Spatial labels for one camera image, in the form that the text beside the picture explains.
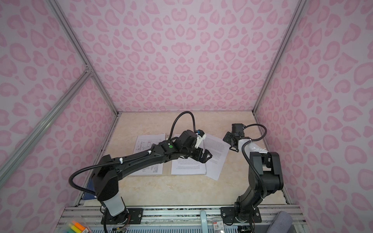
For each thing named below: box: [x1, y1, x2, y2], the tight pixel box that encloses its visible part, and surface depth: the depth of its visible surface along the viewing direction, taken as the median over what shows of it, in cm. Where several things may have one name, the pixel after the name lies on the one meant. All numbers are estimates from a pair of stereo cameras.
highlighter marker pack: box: [64, 220, 91, 233], surface depth 71 cm
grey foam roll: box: [266, 210, 293, 233], surface depth 70 cm
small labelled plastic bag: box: [212, 216, 224, 233], surface depth 70 cm
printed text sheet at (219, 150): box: [203, 133, 231, 181], surface depth 94 cm
